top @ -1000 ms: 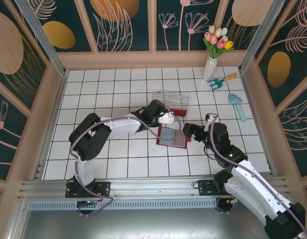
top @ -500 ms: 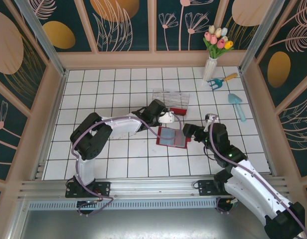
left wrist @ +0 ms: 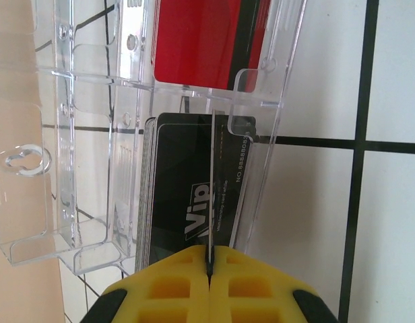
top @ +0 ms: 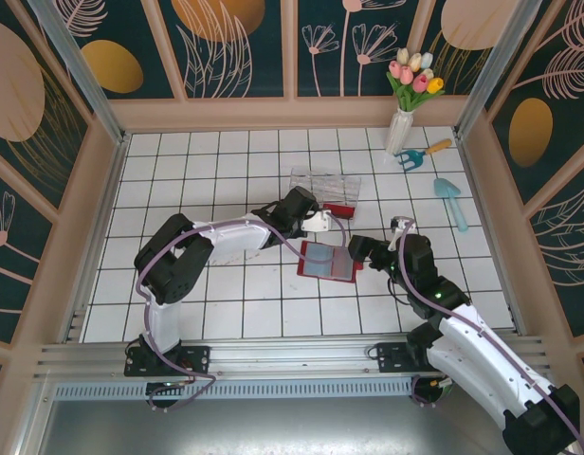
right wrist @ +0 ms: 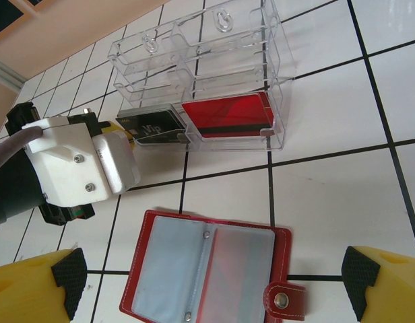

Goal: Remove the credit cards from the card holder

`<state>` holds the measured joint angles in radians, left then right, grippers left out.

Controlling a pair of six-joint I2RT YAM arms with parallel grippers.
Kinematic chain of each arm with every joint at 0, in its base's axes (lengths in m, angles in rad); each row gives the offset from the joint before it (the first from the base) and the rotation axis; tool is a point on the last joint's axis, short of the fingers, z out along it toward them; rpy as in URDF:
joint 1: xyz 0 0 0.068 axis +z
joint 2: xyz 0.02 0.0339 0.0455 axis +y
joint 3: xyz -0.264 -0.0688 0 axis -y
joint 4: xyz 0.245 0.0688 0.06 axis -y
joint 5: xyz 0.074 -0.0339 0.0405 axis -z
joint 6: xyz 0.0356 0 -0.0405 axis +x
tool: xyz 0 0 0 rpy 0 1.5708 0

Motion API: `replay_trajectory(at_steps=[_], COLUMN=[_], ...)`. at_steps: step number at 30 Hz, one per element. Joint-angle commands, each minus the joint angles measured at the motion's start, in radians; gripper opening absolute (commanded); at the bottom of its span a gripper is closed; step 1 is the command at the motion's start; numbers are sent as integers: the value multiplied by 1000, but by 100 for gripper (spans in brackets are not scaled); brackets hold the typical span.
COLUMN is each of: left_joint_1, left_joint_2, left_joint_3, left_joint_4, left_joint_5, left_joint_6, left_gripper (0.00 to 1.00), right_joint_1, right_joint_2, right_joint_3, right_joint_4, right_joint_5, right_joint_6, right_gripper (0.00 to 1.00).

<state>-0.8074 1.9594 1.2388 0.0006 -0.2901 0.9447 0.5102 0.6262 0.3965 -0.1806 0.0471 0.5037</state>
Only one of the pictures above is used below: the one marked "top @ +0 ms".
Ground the white ribbed vase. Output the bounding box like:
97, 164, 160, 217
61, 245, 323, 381
385, 107, 414, 156

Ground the grey slotted cable duct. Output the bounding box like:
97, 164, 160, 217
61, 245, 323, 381
52, 381, 416, 399

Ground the blue toy rake yellow handle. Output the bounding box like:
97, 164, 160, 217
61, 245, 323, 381
396, 138, 453, 173

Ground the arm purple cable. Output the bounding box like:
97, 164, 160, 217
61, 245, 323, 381
395, 222, 582, 455
135, 213, 348, 413

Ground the aluminium frame post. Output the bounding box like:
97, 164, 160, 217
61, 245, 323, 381
28, 0, 130, 146
452, 0, 549, 138

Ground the red card holder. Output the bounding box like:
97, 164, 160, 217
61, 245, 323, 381
295, 240, 363, 284

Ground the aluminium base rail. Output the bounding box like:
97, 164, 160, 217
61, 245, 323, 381
33, 337, 552, 380

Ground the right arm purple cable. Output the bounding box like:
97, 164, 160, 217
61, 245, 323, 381
395, 222, 582, 455

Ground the clear acrylic box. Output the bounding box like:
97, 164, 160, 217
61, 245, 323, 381
289, 165, 363, 212

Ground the light blue toy shovel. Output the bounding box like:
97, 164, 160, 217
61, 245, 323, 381
432, 177, 469, 233

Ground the artificial tulip bouquet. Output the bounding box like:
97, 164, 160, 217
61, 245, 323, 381
386, 46, 446, 114

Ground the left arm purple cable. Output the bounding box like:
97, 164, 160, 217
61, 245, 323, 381
135, 213, 348, 413

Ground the red credit card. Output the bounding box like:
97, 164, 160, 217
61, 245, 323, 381
321, 203, 357, 222

